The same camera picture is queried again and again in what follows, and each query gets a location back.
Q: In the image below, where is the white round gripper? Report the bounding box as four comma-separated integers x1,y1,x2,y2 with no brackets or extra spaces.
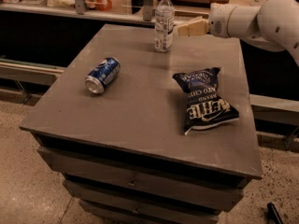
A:
175,3,242,38

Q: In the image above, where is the clear plastic water bottle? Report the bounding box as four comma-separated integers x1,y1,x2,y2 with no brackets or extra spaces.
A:
154,0,175,52

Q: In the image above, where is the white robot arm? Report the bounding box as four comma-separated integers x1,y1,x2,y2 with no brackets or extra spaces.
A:
174,0,299,65

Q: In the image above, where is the dark blue chip bag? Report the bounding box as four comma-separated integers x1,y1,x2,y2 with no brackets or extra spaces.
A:
173,67,239,135

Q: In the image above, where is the blue soda can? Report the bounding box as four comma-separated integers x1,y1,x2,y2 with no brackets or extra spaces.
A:
85,57,121,94

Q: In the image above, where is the long background shelf bench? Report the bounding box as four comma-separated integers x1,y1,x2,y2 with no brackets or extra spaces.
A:
0,2,213,28

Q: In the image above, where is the black object on floor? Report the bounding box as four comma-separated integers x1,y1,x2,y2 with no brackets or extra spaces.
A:
267,203,284,224

